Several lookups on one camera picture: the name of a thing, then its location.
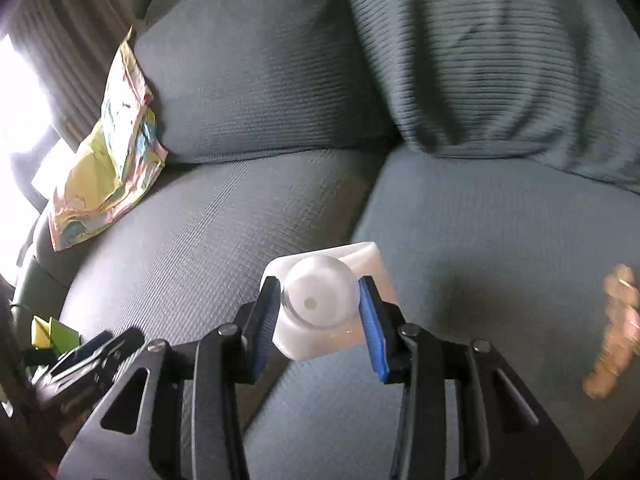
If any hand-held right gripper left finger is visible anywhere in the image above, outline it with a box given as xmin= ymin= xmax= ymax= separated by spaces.
xmin=57 ymin=276 xmax=283 ymax=480

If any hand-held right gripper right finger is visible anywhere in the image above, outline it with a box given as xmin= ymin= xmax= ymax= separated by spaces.
xmin=357 ymin=275 xmax=586 ymax=480

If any green cardboard box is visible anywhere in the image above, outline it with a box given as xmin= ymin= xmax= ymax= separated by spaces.
xmin=260 ymin=241 xmax=401 ymax=361

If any yellow green carton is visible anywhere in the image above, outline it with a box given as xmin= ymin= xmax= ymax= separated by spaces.
xmin=31 ymin=315 xmax=84 ymax=357

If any grey sofa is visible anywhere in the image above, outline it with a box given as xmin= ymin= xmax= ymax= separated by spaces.
xmin=0 ymin=0 xmax=640 ymax=480

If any colourful printed packet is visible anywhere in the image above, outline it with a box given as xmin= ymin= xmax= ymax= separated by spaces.
xmin=50 ymin=25 xmax=169 ymax=253

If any golden brown knobbly object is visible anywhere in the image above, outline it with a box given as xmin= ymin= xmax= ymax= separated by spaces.
xmin=582 ymin=262 xmax=640 ymax=402

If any grey sofa cushion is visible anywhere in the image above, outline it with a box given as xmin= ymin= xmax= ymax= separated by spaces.
xmin=132 ymin=0 xmax=397 ymax=164
xmin=337 ymin=0 xmax=640 ymax=197

